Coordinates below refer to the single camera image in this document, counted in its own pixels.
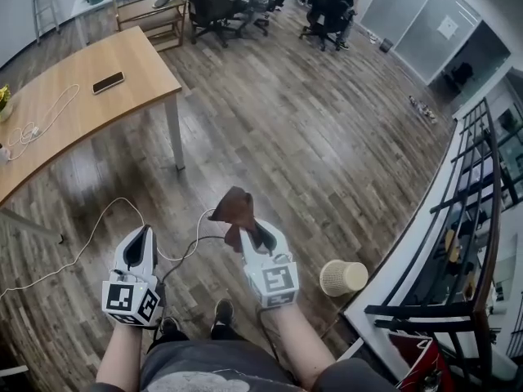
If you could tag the aluminium ladder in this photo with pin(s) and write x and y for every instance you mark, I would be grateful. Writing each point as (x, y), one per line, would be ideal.
(36, 14)

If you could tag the person's shoe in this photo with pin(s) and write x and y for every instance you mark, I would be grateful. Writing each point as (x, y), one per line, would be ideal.
(224, 313)
(169, 326)

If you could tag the wooden table with white legs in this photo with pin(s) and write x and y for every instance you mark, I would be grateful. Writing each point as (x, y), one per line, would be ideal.
(114, 112)

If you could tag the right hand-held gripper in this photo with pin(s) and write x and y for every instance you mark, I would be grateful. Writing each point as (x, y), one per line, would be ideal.
(274, 280)

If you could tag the red bag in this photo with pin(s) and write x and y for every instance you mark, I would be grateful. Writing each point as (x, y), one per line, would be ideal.
(429, 366)

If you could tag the person's right shoe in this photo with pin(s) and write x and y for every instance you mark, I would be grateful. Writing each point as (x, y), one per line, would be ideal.
(224, 313)

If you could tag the beige waste basket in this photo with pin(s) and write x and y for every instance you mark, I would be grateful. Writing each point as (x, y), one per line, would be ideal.
(343, 278)

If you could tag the white side table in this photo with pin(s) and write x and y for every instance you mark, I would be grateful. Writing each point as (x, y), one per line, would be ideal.
(81, 6)

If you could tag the brown cloth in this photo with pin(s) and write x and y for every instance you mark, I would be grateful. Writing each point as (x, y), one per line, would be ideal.
(237, 206)

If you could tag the black metal rack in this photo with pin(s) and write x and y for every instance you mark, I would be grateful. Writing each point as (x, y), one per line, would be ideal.
(421, 308)

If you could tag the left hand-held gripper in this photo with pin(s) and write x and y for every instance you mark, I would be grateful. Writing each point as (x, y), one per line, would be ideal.
(122, 298)

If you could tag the round wooden stool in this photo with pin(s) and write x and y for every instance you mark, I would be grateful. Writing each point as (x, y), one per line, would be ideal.
(451, 243)

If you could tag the person's right forearm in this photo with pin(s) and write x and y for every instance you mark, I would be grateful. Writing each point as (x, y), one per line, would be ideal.
(298, 341)

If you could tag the person's left shoe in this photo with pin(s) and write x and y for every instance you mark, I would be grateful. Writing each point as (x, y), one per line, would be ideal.
(169, 326)

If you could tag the small black bin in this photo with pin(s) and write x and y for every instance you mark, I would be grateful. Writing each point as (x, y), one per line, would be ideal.
(386, 45)

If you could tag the person's grey shirt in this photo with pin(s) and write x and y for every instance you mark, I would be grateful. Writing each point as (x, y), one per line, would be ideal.
(204, 366)

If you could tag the smartphone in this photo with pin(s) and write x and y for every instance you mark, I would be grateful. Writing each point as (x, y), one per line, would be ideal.
(108, 83)

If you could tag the person's left forearm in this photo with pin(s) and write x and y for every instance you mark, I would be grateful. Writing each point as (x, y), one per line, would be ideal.
(118, 357)

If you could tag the yellow flowers in white pot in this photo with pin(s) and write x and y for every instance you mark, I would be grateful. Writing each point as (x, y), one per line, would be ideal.
(5, 110)

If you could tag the wooden shelf rack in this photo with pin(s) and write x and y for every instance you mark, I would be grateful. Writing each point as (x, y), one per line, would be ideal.
(155, 19)

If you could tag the small white desk gadget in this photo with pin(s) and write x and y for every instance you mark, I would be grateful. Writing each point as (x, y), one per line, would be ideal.
(3, 154)

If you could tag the row of small floor items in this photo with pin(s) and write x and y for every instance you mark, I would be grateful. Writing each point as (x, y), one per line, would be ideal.
(423, 109)

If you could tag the paper sheet on glass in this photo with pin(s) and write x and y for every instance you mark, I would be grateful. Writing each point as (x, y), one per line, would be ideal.
(447, 27)

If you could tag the person's black trousers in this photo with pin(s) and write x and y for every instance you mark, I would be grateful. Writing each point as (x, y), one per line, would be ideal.
(220, 334)

